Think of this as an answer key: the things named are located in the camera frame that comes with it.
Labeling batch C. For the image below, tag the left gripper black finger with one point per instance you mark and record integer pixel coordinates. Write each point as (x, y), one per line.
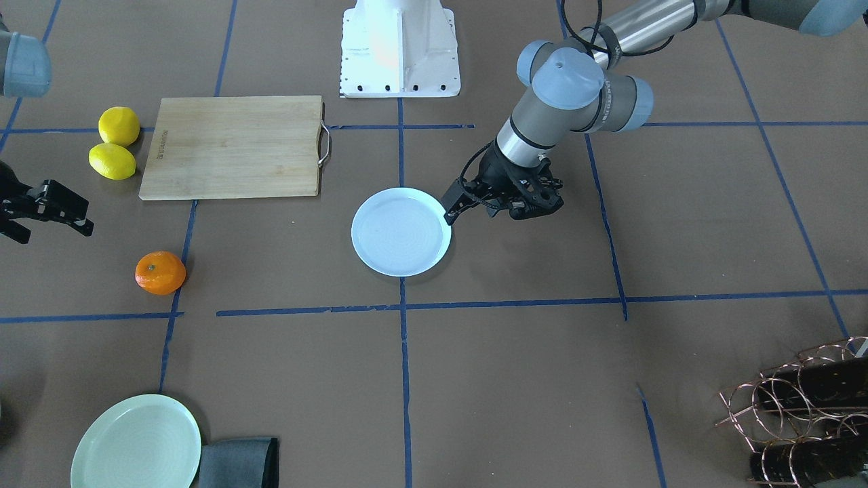
(455, 202)

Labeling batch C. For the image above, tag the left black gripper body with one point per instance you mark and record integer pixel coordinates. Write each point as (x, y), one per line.
(496, 175)

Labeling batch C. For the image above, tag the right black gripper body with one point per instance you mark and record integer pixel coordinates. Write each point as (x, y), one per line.
(42, 201)

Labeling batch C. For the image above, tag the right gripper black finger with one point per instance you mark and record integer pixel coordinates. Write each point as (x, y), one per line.
(57, 203)

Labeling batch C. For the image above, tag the light blue plate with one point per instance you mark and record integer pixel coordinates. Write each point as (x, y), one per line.
(400, 232)

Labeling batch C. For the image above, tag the orange mandarin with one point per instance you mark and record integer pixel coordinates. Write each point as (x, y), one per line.
(160, 273)

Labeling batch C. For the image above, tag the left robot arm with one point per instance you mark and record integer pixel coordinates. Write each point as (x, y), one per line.
(571, 86)

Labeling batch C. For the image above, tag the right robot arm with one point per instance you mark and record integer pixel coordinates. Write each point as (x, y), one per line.
(27, 72)

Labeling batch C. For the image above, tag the light green plate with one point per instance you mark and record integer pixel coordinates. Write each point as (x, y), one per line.
(149, 440)

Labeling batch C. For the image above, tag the yellow lemon outer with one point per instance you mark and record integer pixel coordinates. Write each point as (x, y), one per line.
(112, 161)

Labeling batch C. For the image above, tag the yellow lemon near board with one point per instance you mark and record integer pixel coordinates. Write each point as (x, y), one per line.
(119, 125)

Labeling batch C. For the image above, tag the white central pillar base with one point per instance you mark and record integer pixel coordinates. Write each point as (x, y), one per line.
(399, 49)

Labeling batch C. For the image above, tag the bamboo cutting board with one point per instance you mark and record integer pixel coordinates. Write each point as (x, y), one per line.
(243, 147)

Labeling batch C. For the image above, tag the dark grey folded cloth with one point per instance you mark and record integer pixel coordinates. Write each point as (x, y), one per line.
(242, 462)

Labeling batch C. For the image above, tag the dark wine bottle middle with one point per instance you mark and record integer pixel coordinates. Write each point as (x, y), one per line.
(833, 388)

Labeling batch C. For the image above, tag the dark wine bottle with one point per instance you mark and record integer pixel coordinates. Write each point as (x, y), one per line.
(833, 388)
(827, 463)

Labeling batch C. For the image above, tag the dark wine bottle lower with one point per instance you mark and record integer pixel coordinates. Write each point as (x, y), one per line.
(827, 463)

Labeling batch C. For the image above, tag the copper wire bottle rack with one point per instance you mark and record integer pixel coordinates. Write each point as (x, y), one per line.
(760, 428)

